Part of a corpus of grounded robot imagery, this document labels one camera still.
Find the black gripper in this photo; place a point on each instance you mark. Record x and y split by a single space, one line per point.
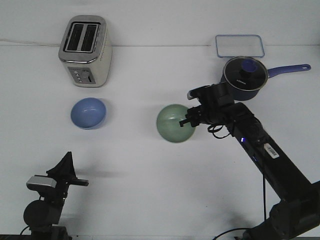
211 108
64 169

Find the green bowl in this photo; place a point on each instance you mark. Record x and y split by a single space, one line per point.
168 124

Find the blue bowl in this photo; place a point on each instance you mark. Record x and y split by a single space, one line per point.
88 113

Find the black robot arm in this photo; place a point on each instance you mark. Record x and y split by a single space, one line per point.
42 216
299 208

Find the glass pot lid blue knob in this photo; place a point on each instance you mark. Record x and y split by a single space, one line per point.
245 73

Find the silver two-slot toaster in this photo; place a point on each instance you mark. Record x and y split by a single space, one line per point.
86 51

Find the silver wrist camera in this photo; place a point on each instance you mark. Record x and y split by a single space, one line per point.
198 93
39 182

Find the blue saucepan with handle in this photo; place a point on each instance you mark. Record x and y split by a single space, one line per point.
241 95

